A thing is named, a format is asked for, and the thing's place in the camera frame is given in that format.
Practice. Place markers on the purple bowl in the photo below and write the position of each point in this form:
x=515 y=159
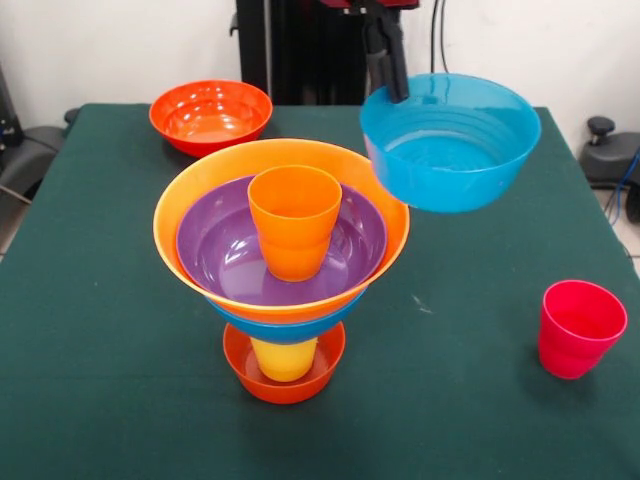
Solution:
x=215 y=250

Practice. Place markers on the orange cup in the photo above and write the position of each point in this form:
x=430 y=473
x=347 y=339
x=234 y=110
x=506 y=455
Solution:
x=295 y=240

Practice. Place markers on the pink cup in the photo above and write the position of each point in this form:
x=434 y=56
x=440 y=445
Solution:
x=575 y=340

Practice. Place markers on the yellow cup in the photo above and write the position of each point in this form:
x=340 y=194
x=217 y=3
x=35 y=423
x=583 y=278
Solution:
x=284 y=360

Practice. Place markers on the large orange bowl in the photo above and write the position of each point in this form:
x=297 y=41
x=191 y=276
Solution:
x=200 y=175

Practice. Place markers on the grey black floor base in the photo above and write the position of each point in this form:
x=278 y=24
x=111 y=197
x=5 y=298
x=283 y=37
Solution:
x=30 y=150
x=615 y=160

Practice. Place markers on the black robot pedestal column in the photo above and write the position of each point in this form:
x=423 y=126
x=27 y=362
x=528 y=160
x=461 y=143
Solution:
x=310 y=55

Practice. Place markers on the small blue bowl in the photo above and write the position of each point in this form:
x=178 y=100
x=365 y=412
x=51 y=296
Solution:
x=450 y=175

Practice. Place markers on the small red bowl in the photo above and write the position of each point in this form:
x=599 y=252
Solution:
x=285 y=392

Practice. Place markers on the large red bowl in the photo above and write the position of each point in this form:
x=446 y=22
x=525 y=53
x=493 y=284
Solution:
x=210 y=115

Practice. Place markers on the black computer tower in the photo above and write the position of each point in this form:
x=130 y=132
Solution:
x=6 y=115

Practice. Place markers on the dark green tablecloth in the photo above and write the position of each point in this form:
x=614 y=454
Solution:
x=320 y=440

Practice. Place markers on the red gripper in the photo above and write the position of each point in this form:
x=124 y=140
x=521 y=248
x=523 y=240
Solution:
x=370 y=4

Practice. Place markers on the large blue bowl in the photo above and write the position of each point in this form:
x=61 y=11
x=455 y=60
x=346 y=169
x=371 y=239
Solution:
x=285 y=332

